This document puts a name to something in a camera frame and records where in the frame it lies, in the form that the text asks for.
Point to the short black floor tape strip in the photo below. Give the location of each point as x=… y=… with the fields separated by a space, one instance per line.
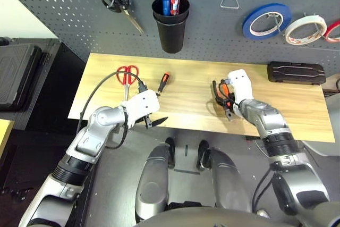
x=186 y=150

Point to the white sneaker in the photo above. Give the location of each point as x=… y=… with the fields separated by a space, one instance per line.
x=263 y=213

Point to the grey robot leg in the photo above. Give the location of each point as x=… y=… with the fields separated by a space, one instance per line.
x=151 y=179
x=228 y=179

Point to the yellow wooden side table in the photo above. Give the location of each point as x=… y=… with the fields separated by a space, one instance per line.
x=4 y=134

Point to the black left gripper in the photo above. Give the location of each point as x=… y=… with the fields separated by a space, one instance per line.
x=148 y=122

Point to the black cabinet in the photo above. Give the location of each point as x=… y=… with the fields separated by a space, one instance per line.
x=63 y=65

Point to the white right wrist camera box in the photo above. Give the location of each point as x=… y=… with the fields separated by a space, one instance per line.
x=241 y=83

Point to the long black floor tape strip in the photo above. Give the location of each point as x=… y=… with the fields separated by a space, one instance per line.
x=186 y=171

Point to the grey left robot leg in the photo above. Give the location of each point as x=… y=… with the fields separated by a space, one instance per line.
x=151 y=179

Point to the small black tool case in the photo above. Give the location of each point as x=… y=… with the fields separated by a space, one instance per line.
x=292 y=74

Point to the brown cardboard box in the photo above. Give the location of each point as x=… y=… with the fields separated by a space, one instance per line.
x=332 y=84

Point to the grey robot torso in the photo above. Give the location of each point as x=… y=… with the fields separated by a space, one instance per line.
x=212 y=220

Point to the white tape roll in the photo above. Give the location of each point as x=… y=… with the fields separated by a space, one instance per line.
x=289 y=38

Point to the black plastic cup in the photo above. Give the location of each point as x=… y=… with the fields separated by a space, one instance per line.
x=171 y=35

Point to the blue tape roll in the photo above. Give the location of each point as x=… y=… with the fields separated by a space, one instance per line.
x=247 y=29

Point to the silver single peg hook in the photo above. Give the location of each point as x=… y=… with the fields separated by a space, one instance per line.
x=277 y=23

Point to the orange black pliers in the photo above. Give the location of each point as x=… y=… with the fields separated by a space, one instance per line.
x=224 y=88

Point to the red tape roll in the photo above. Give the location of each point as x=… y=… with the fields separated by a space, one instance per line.
x=335 y=26

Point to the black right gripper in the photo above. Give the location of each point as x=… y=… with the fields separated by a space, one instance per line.
x=225 y=104

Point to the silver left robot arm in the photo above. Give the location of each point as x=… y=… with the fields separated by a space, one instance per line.
x=101 y=120

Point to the large black hard case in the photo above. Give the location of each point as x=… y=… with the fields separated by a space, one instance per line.
x=18 y=72

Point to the grey right robot leg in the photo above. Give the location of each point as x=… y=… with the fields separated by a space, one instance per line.
x=228 y=179

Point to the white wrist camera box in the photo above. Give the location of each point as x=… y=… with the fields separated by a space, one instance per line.
x=241 y=83
x=143 y=103

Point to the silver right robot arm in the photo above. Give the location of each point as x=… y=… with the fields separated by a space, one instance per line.
x=268 y=120

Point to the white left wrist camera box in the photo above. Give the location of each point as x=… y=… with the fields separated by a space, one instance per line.
x=143 y=103

